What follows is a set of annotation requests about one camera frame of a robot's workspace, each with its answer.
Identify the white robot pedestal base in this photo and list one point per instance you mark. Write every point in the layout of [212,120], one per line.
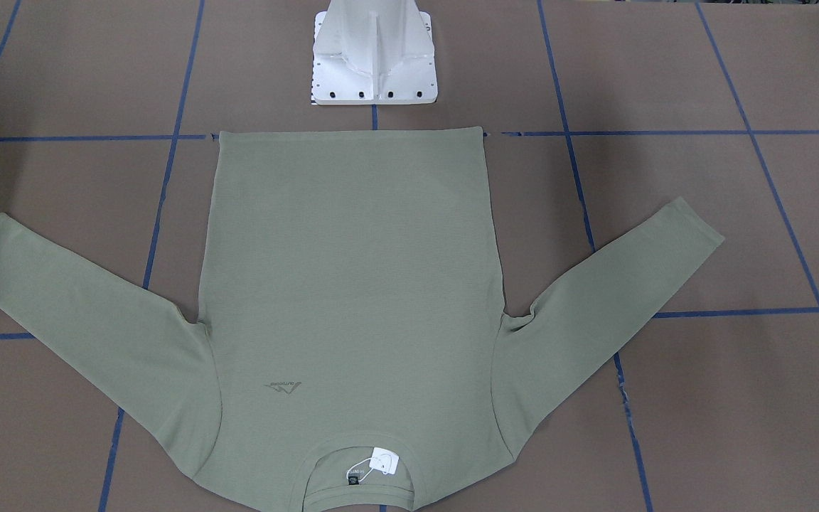
[373,53]

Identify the olive green long-sleeve shirt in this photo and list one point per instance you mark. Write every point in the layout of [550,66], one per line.
[351,297]

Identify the white paper hang tag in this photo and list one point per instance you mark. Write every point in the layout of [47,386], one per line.
[384,461]

